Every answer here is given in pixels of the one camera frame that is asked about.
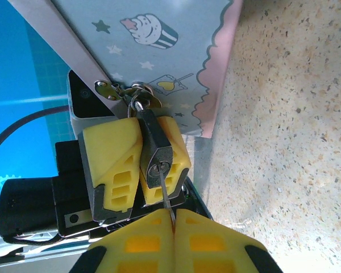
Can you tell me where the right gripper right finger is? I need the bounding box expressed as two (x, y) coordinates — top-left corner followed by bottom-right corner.
(174, 208), (284, 273)

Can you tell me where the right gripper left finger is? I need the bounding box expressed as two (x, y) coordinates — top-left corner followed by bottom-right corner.
(68, 209), (176, 273)

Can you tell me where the small metal key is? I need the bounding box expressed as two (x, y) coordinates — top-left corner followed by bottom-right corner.
(157, 162), (179, 228)

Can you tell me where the black padlock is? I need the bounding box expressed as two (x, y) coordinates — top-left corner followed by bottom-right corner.
(127, 92), (176, 190)

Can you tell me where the blue cartoon tin box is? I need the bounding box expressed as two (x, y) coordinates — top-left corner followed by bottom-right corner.
(7, 0), (244, 139)

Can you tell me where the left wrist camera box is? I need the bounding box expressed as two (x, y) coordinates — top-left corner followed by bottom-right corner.
(66, 69), (117, 134)

